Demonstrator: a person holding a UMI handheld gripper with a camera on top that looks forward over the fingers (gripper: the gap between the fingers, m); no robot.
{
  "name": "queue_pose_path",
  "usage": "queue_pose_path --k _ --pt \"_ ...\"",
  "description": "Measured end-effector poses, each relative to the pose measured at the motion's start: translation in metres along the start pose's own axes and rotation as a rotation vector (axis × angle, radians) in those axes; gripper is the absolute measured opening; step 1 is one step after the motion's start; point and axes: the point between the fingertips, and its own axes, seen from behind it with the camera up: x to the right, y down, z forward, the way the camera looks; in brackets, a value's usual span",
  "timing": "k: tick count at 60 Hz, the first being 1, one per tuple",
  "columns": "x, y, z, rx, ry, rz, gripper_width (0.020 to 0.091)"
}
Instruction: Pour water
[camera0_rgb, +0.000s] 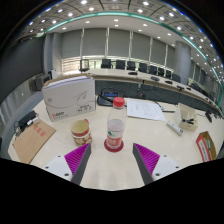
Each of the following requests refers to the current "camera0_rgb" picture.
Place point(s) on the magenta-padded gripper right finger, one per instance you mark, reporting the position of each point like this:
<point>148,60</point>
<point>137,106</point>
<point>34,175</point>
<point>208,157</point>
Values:
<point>146,158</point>

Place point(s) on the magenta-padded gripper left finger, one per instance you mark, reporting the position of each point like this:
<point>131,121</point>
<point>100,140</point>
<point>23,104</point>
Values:
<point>76,157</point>

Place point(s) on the clear red-capped water bottle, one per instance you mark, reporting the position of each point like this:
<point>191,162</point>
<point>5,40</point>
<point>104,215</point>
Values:
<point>115,126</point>

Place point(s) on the red and cream mug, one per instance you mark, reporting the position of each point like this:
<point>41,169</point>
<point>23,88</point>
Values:
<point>81,132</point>

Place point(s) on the flat round red coaster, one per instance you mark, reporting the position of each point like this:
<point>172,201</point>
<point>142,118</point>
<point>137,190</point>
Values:
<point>113,150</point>

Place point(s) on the white power strip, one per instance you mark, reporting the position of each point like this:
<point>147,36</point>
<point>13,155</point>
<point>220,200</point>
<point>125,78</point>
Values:
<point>174,127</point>

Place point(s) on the brown paper envelope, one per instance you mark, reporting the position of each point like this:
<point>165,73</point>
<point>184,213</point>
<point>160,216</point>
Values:
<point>33,141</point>

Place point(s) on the white printed paper sheet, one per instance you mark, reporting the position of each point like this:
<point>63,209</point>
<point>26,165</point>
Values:
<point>145,109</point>

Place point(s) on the white power adapter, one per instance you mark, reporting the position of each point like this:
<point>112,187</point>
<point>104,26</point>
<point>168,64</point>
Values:
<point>33,121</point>

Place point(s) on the small open white box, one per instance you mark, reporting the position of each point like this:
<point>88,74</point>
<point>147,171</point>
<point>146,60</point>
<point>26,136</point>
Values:
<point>186,116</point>

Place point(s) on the white paper carton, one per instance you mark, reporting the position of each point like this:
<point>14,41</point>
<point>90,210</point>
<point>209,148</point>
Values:
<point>68,100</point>

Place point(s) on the black flat device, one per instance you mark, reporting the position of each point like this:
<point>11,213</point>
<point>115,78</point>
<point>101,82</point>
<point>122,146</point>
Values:
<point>26,118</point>

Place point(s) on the long curved conference desk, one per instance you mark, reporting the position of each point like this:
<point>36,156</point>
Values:
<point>150,87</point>

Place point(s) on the grey box monitor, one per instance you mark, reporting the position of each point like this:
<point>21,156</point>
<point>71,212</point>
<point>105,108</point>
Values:
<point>42,82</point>

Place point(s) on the black mesh swivel chair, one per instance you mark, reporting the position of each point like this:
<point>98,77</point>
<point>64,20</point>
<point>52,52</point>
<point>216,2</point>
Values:
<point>84,64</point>

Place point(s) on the row of black office chairs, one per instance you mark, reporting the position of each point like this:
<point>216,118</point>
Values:
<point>133,65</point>

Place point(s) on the ceiling lights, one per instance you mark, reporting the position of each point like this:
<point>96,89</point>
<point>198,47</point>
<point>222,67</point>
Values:
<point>83,2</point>

